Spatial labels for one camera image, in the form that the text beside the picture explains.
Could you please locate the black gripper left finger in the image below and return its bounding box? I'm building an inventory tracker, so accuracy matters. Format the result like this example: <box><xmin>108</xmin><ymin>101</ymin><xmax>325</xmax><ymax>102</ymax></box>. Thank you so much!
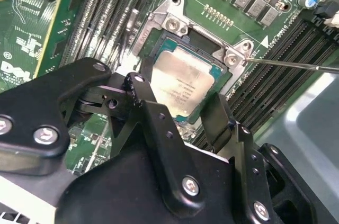
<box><xmin>0</xmin><ymin>56</ymin><xmax>208</xmax><ymax>219</ymax></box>

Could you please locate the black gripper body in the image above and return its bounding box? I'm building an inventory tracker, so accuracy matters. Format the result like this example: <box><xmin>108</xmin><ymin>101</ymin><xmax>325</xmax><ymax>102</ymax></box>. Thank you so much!
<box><xmin>56</xmin><ymin>141</ymin><xmax>248</xmax><ymax>224</ymax></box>

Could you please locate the metal socket cover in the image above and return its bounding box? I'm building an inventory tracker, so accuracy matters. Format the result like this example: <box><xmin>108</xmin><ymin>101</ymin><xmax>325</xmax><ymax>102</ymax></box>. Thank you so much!
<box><xmin>115</xmin><ymin>53</ymin><xmax>145</xmax><ymax>76</ymax></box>

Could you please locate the silver CPU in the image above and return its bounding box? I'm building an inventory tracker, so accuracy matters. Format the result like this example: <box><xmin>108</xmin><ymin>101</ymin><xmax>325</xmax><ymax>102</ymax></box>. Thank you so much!
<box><xmin>148</xmin><ymin>38</ymin><xmax>226</xmax><ymax>126</ymax></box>

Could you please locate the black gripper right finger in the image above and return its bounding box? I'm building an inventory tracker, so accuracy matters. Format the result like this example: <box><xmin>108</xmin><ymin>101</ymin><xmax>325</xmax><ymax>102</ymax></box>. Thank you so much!
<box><xmin>200</xmin><ymin>92</ymin><xmax>316</xmax><ymax>224</ymax></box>

